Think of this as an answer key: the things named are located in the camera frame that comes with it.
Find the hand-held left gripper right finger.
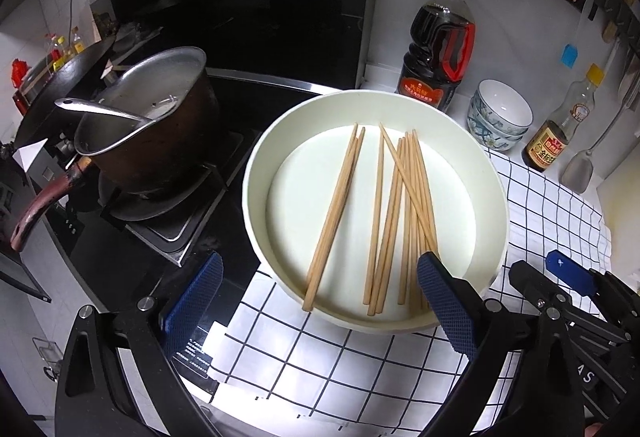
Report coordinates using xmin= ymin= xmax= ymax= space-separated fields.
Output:
xmin=417 ymin=251 xmax=587 ymax=437

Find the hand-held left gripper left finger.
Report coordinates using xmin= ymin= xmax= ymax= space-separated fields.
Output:
xmin=54 ymin=251 xmax=225 ymax=437

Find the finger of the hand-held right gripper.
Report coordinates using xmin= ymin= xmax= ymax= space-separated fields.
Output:
xmin=545 ymin=249 xmax=640 ymax=344
xmin=509 ymin=259 xmax=572 ymax=316

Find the pile of wooden chopsticks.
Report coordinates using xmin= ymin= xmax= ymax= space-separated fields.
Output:
xmin=301 ymin=122 xmax=442 ymax=318

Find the round white tray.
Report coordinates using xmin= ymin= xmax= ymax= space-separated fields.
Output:
xmin=242 ymin=89 xmax=510 ymax=334

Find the white cutting board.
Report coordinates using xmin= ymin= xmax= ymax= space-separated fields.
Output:
xmin=602 ymin=132 xmax=640 ymax=278

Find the black gas stove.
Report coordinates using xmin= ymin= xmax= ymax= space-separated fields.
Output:
xmin=0 ymin=67 xmax=361 ymax=368

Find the metal spatula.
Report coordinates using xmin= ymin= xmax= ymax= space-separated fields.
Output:
xmin=560 ymin=82 xmax=636 ymax=194

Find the black-checked white cloth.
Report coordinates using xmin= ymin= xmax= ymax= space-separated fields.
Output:
xmin=205 ymin=149 xmax=613 ymax=423

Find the small yellow-capped sauce bottle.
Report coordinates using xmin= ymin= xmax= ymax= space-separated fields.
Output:
xmin=521 ymin=63 xmax=606 ymax=175

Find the blue floral white bowl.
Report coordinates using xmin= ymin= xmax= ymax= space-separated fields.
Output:
xmin=469 ymin=109 xmax=530 ymax=141
xmin=472 ymin=79 xmax=535 ymax=130
xmin=467 ymin=122 xmax=523 ymax=152

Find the brown metal pot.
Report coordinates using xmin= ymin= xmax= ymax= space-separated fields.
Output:
xmin=10 ymin=46 xmax=221 ymax=252

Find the metal ladle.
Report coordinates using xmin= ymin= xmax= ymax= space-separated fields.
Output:
xmin=54 ymin=98 xmax=156 ymax=124

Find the black wok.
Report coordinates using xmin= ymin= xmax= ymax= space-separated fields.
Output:
xmin=12 ymin=34 xmax=118 ymax=145

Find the large dark soy sauce bottle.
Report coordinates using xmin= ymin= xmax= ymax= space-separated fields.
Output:
xmin=395 ymin=0 xmax=477 ymax=114

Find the black range hood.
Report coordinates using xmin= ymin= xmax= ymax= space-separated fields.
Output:
xmin=42 ymin=0 xmax=386 ymax=90

